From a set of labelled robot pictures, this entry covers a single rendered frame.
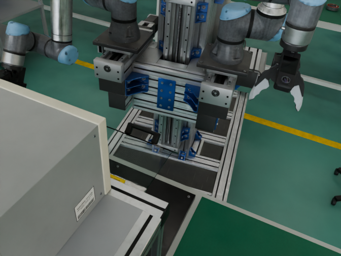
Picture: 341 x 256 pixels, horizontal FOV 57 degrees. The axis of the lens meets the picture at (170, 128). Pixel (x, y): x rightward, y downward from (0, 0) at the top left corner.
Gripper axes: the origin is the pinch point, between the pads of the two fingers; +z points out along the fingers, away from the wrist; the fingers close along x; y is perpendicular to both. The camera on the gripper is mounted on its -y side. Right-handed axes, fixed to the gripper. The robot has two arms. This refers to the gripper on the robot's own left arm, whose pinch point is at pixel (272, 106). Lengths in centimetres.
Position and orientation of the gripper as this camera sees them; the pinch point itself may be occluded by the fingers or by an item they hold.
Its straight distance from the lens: 99.3
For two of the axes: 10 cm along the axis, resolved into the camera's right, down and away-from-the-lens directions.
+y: 2.9, -6.0, 7.4
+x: -9.5, -2.4, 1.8
